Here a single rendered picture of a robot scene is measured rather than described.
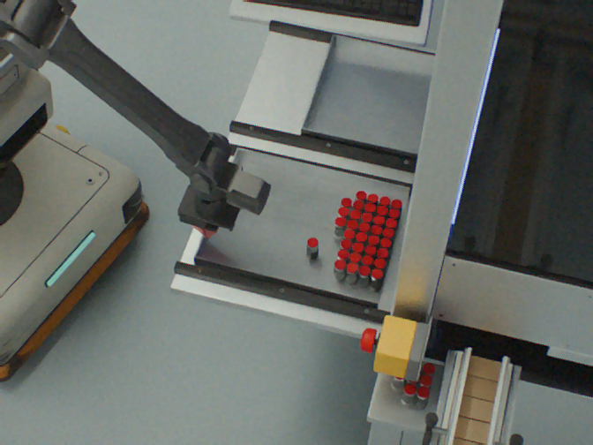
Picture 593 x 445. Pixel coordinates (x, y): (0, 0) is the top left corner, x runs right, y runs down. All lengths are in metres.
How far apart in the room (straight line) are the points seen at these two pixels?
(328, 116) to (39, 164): 1.00
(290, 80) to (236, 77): 1.19
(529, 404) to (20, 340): 1.33
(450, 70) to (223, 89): 2.13
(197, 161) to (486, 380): 0.60
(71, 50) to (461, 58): 0.60
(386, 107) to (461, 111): 0.85
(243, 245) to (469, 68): 0.82
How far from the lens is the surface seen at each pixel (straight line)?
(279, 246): 2.04
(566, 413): 2.04
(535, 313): 1.76
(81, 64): 1.66
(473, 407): 1.86
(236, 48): 3.55
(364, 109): 2.24
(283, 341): 2.94
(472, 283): 1.72
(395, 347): 1.78
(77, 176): 2.93
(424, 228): 1.62
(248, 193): 1.83
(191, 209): 1.95
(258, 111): 2.24
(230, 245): 2.04
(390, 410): 1.90
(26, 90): 2.43
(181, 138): 1.75
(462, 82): 1.36
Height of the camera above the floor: 2.60
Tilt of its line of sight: 56 degrees down
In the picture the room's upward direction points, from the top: 2 degrees clockwise
